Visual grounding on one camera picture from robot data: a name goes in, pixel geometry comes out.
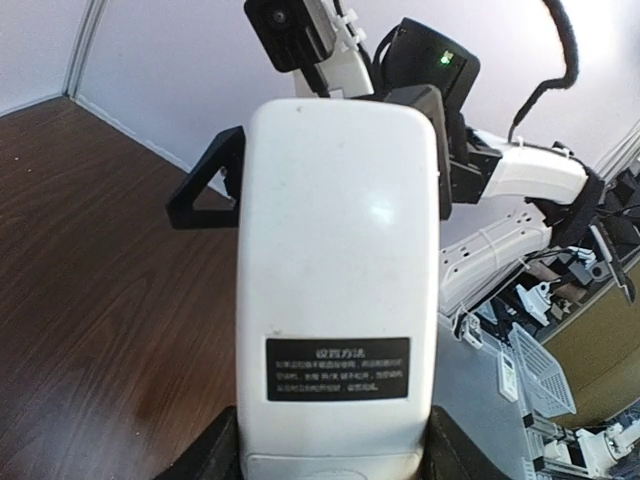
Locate white remote control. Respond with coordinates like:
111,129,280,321
236,99,439,479

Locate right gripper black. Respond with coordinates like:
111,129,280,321
384,84,453,220

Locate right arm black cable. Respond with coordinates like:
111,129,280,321
507,0,581,144

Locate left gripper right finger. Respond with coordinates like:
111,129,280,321
424,406,508,480

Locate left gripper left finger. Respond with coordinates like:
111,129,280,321
159,407,240,480

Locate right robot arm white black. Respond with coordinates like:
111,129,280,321
166,2,605,310

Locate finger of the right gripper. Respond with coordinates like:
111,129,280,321
166,127,246,232

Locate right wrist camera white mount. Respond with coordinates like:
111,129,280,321
244,0,375,99

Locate right aluminium frame post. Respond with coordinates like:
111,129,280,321
62,0,108,100

